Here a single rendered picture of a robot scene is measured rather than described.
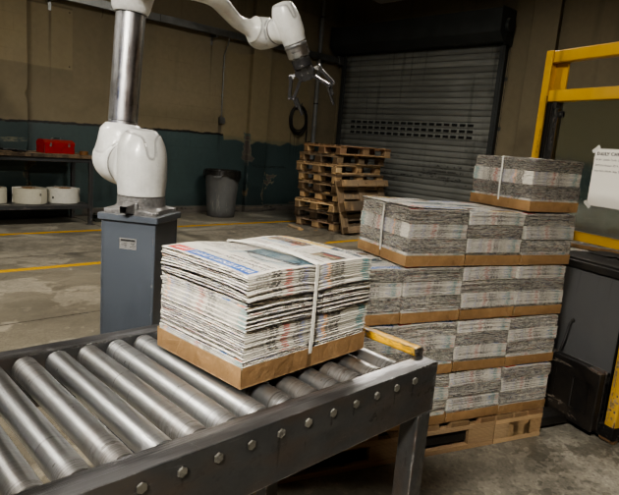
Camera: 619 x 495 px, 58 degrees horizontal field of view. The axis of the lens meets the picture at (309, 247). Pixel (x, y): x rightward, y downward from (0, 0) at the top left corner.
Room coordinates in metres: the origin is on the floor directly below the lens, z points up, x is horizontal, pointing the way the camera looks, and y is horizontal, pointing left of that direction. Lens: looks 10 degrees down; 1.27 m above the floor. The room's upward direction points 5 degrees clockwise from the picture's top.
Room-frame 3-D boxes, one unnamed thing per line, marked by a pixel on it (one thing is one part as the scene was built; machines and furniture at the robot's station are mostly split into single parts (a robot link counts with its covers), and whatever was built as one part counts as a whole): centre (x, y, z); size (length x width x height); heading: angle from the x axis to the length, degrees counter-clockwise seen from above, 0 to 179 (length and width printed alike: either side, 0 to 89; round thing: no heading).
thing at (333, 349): (1.29, 0.01, 0.83); 0.29 x 0.16 x 0.04; 48
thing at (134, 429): (0.95, 0.36, 0.77); 0.47 x 0.05 x 0.05; 44
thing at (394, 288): (2.28, -0.30, 0.42); 1.17 x 0.39 x 0.83; 115
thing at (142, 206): (1.85, 0.58, 1.03); 0.22 x 0.18 x 0.06; 172
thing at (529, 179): (2.58, -0.96, 0.65); 0.39 x 0.30 x 1.29; 25
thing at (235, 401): (1.09, 0.22, 0.77); 0.47 x 0.05 x 0.05; 44
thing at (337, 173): (9.11, -0.44, 0.65); 1.33 x 0.94 x 1.30; 138
